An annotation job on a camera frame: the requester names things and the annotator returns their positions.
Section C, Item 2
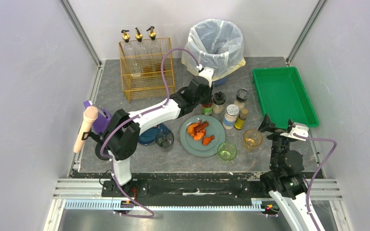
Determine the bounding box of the amber glass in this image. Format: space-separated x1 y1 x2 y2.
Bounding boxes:
243 129 263 151

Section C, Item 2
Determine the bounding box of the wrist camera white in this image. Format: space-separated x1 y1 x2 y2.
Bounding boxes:
280 123 309 141
196 64 214 87

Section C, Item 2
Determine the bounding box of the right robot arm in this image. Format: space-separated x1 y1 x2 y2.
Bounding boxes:
258 114 324 231

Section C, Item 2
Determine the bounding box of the red sauce bottle green label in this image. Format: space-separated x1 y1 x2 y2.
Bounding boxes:
202 101 213 116

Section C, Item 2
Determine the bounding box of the beige microphone on stand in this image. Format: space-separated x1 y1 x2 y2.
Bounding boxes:
73 106 108 160

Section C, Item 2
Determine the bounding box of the purple box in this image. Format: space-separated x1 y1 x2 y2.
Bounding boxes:
83 100 111 134

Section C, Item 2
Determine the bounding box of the yellow wire rack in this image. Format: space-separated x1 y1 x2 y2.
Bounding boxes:
119 38 176 102

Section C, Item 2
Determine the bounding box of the grey-green round plate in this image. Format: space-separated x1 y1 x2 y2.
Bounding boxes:
179 115 226 157

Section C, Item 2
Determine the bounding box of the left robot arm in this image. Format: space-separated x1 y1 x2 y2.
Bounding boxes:
100 76 213 186

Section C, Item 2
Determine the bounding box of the green glass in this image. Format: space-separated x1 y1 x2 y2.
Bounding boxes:
217 142 238 161

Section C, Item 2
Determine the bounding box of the blue ribbed dish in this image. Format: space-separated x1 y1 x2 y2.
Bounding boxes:
138 123 171 145

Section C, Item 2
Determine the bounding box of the small yellow oil bottle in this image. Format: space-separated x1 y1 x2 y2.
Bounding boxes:
234 108 249 130

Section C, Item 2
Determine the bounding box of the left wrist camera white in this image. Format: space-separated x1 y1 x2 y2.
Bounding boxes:
196 64 214 87

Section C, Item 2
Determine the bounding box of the black flip-cap spice jar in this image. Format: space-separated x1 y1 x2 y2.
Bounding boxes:
212 91 226 114

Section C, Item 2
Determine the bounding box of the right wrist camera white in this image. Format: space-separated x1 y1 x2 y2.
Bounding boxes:
280 123 309 141

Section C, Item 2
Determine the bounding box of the clear oil bottle gold spout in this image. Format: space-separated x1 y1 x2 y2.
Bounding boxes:
121 29 139 79

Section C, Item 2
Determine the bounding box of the fried food on plate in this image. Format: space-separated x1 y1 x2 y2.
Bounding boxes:
186 120 215 146

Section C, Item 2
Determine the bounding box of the brown-sauce bottle gold spout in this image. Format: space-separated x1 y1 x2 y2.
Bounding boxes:
135 27 152 75

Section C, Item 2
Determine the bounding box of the dark smoky glass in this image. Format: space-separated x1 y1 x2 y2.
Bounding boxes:
156 130 174 151

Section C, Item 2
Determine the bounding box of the bin with plastic liner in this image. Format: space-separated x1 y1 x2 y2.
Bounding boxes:
185 19 246 86

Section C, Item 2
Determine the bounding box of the green plastic tray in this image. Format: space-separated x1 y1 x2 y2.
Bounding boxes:
252 66 319 129

